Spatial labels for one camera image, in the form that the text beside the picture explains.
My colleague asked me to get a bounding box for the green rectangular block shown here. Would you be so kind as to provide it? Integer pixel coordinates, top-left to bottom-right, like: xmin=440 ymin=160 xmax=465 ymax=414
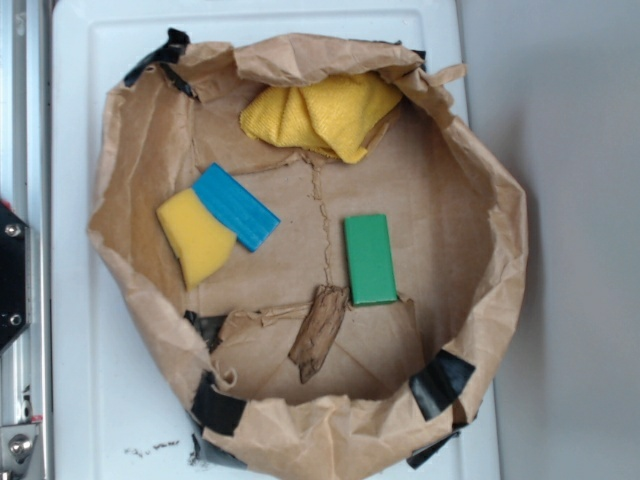
xmin=344 ymin=214 xmax=398 ymax=306

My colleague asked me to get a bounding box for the black tape top left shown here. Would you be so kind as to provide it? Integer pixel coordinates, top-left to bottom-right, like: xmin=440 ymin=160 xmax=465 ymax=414
xmin=123 ymin=28 xmax=198 ymax=99

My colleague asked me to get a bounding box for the black tape bottom right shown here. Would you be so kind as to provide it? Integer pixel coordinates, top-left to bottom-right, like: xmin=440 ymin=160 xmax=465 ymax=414
xmin=408 ymin=350 xmax=476 ymax=421

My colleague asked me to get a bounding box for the yellow folded cloth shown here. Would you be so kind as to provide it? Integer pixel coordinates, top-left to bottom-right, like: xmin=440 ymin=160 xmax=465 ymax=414
xmin=240 ymin=72 xmax=402 ymax=164

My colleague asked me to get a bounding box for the black tape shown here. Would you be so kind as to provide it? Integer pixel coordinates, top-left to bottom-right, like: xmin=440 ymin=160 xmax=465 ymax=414
xmin=190 ymin=371 xmax=248 ymax=436
xmin=123 ymin=28 xmax=198 ymax=99
xmin=408 ymin=350 xmax=476 ymax=421

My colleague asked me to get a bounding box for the blue rectangular block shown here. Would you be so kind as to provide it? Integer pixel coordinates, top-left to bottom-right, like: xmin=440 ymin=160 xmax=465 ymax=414
xmin=192 ymin=163 xmax=280 ymax=252

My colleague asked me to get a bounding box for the brown paper bag liner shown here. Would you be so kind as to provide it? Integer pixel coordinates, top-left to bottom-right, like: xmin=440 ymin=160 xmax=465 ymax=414
xmin=88 ymin=34 xmax=528 ymax=479

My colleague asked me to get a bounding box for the brown wood chip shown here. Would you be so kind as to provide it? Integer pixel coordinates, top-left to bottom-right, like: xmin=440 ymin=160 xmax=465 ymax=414
xmin=288 ymin=285 xmax=350 ymax=384

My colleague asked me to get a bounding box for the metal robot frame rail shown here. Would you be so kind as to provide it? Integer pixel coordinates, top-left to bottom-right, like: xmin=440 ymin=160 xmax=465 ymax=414
xmin=1 ymin=1 xmax=54 ymax=479

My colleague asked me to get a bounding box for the black tape bottom left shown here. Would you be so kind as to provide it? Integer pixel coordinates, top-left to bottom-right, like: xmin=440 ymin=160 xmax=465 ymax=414
xmin=190 ymin=371 xmax=248 ymax=436

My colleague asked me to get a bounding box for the yellow sponge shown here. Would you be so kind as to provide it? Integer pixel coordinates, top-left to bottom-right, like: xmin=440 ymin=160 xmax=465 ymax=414
xmin=156 ymin=188 xmax=237 ymax=290

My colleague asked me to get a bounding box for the white plastic tray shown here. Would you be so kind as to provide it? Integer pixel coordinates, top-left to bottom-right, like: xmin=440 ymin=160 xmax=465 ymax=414
xmin=48 ymin=0 xmax=503 ymax=480

